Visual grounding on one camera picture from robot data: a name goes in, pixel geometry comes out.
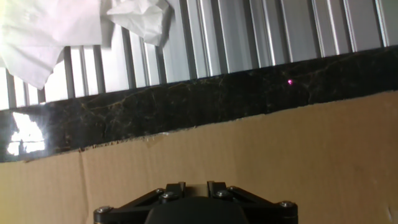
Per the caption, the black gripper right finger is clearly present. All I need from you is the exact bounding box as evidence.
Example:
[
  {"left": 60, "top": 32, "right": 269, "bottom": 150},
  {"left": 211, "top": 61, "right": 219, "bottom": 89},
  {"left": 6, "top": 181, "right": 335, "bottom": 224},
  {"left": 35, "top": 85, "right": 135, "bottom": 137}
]
[{"left": 206, "top": 180, "right": 299, "bottom": 224}]

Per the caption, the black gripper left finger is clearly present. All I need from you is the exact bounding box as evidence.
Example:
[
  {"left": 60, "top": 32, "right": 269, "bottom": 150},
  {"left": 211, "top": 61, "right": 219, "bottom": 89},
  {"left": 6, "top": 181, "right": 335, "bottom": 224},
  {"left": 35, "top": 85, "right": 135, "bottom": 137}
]
[{"left": 93, "top": 182, "right": 187, "bottom": 224}]

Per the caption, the brown cardboard sheet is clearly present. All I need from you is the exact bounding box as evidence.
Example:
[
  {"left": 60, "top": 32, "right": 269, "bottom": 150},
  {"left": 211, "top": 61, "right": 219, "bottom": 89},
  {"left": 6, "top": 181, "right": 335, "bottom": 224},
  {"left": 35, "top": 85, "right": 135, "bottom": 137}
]
[{"left": 0, "top": 90, "right": 398, "bottom": 224}]

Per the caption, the crumpled white tissue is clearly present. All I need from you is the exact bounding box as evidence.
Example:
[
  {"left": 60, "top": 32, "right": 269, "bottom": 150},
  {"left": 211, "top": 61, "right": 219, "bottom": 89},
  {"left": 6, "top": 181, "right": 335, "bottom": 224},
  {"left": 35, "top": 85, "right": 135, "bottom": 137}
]
[{"left": 105, "top": 0, "right": 171, "bottom": 47}]

